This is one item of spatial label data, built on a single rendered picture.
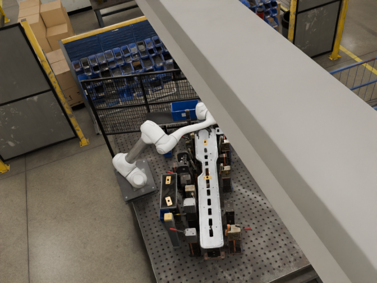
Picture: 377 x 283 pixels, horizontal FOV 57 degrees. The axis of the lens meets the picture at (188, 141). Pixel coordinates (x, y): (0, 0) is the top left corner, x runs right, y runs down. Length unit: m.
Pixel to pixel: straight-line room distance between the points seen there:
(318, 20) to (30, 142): 4.70
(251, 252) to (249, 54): 2.85
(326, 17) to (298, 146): 5.84
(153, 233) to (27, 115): 2.63
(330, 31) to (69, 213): 4.80
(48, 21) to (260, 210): 5.49
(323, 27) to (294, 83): 5.82
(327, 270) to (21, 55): 4.54
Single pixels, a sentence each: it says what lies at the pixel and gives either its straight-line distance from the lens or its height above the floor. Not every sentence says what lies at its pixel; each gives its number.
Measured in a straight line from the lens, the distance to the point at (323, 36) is 6.31.
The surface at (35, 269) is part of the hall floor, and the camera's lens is 4.55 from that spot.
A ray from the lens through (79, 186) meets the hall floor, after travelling 5.00.
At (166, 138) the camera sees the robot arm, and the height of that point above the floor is 1.54.
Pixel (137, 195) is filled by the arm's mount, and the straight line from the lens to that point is 3.63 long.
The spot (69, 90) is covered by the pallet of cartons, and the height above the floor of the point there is 0.40.
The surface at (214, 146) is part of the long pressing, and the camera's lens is 3.56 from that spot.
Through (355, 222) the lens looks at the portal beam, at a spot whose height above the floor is 3.33.
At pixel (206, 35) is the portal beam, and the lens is 0.50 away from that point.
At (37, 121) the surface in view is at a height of 0.63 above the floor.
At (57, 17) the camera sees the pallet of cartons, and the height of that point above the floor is 0.89.
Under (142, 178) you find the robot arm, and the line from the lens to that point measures 3.35.
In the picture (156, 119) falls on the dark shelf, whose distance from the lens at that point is 3.95.
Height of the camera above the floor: 3.57
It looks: 45 degrees down
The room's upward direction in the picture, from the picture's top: 10 degrees counter-clockwise
